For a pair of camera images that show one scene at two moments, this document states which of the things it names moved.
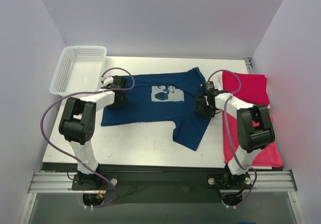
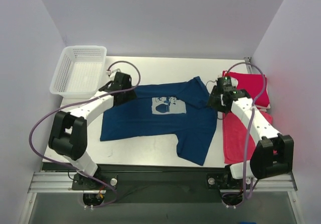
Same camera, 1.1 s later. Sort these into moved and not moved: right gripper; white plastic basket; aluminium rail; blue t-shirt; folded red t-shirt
Moved: blue t-shirt; right gripper
Not moved: aluminium rail; folded red t-shirt; white plastic basket
